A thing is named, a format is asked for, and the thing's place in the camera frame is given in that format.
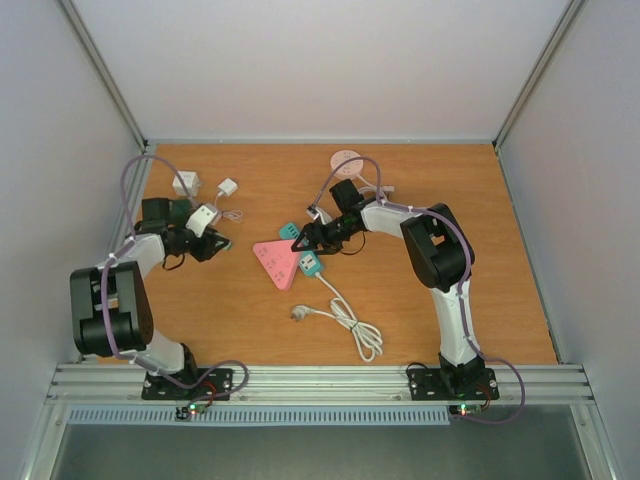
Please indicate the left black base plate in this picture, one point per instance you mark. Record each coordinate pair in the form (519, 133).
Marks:
(218, 383)

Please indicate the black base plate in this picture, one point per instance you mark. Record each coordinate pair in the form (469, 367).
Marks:
(218, 383)
(425, 384)

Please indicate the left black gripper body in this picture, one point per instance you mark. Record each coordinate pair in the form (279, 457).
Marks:
(179, 249)

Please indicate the pink triangular power strip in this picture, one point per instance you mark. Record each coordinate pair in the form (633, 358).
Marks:
(279, 261)

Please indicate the right controller board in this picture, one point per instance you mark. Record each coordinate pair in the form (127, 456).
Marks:
(465, 410)

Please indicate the green cube socket adapter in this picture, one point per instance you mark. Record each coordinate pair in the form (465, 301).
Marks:
(180, 211)

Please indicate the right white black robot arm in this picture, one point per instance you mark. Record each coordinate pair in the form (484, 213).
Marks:
(441, 258)

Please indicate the white usb charger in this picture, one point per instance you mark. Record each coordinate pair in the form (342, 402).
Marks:
(227, 187)

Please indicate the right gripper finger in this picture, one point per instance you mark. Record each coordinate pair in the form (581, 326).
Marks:
(305, 239)
(317, 250)

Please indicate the controller board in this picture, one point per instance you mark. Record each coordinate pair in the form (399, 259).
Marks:
(192, 411)
(465, 410)

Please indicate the white cube socket adapter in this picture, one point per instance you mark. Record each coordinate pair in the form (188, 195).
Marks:
(186, 184)

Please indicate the aluminium front rail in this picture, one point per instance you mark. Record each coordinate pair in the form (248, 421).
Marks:
(320, 385)

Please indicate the teal power strip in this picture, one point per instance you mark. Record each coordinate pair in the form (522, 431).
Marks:
(309, 263)

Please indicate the round pink power strip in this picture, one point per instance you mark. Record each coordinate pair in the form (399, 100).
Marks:
(347, 164)

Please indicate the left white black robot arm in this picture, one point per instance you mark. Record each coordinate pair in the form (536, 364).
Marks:
(111, 312)

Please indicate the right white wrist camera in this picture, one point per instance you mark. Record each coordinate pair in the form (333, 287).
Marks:
(318, 214)

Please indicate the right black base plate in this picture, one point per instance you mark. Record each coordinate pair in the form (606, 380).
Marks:
(425, 384)

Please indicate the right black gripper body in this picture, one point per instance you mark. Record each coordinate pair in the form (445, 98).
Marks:
(336, 235)

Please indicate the left controller board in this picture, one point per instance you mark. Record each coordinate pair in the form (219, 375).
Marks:
(192, 411)

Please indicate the grey slotted cable duct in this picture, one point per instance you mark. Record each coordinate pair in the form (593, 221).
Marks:
(260, 416)

